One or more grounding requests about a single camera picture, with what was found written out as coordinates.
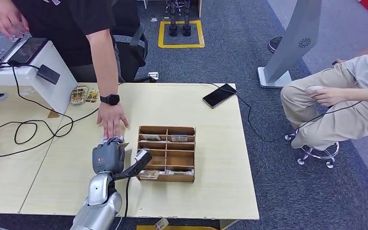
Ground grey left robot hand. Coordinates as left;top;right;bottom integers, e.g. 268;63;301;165
92;138;126;175

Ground standing person's left hand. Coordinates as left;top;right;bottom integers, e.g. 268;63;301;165
96;103;130;141

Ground standing person's right hand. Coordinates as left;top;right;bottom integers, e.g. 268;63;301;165
0;1;31;41

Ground seated person's left hand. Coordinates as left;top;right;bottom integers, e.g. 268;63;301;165
310;85;347;107

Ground white handheld device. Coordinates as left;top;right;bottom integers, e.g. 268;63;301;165
304;85;323;94

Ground seated person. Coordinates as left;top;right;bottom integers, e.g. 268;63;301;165
280;25;368;151

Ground standing person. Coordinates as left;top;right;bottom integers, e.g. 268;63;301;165
11;0;124;84

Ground loose patterned card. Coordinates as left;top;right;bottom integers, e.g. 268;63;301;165
153;218;170;230

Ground black wristwatch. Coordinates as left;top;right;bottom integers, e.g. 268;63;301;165
99;93;121;106

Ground stack of patterned cards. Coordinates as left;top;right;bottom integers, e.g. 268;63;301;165
85;89;101;103
70;85;90;106

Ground black tablet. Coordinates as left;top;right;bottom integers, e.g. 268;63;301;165
8;37;49;65

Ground grey kiosk stand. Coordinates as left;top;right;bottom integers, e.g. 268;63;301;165
257;0;322;90

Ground black office chair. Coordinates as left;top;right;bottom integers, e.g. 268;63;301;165
111;0;157;84

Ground chrome swivel stool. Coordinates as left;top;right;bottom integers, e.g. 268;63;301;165
284;128;340;169

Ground white counter stand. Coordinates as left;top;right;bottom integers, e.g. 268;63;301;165
0;39;78;114

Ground black power adapter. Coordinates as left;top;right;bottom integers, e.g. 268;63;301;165
36;64;61;85

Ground round floor disc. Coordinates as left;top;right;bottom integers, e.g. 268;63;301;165
267;36;284;54

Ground wooden compartment organizer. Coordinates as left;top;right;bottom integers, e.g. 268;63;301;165
136;125;196;183

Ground yellow floor tape square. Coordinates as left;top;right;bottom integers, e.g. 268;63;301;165
158;20;206;49

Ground black robot legs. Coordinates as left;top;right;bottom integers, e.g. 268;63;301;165
165;0;193;37

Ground black smartphone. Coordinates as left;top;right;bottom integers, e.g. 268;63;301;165
202;83;238;110

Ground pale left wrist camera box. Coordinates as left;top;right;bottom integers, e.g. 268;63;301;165
134;149;153;169

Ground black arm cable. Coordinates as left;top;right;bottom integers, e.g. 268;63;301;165
115;176;132;230

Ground short black cable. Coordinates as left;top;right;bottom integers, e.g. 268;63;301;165
0;62;42;70

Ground black looped cable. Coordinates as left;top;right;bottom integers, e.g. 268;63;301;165
0;62;75;145

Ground long black desk cable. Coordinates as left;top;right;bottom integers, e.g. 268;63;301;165
0;83;123;161

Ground black phone cable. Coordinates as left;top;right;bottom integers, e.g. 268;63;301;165
199;81;368;143

